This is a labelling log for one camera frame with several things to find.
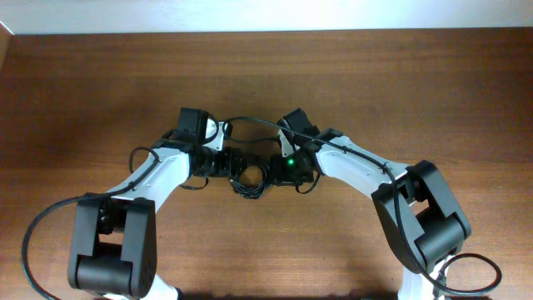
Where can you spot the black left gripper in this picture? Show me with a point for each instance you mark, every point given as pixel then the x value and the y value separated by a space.
pixel 230 163

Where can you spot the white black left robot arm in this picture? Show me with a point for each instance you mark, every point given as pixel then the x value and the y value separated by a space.
pixel 114 243

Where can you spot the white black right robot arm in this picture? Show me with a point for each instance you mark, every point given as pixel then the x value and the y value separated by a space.
pixel 424 224

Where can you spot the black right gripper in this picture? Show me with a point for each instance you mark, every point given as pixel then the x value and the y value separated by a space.
pixel 278 173

